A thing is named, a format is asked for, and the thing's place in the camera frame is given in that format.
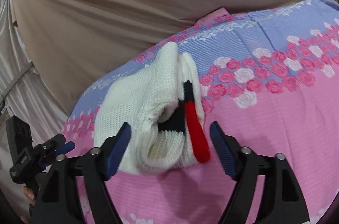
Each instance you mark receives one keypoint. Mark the pink blue floral bedsheet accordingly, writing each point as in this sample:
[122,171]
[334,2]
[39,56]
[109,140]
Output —
[270,79]

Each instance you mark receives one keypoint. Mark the person's left hand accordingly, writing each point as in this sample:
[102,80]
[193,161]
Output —
[30,195]

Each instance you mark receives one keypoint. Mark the white knitted sweater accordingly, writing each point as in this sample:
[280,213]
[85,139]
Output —
[163,105]

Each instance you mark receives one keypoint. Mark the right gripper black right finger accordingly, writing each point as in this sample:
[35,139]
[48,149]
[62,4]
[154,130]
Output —
[268,180]

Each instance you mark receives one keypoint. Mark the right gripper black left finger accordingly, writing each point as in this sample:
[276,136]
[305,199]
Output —
[59,199]

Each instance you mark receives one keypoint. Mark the white satin curtain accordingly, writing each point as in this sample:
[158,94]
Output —
[23,94]

